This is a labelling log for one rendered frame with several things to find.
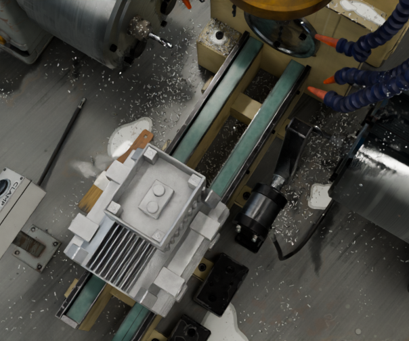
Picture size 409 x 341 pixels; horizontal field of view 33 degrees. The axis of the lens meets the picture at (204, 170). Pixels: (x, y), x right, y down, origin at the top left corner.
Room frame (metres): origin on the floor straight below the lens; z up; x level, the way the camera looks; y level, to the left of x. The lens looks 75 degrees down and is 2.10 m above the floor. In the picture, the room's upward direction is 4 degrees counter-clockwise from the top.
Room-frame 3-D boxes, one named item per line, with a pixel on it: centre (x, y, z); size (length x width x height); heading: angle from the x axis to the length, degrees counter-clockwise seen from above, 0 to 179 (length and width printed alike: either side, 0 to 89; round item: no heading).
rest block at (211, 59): (0.59, -0.05, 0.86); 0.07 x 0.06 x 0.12; 54
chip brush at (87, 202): (0.36, 0.17, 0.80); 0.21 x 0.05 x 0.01; 140
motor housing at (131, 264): (0.20, 0.10, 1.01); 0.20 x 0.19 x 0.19; 144
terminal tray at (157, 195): (0.23, 0.07, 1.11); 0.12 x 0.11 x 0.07; 144
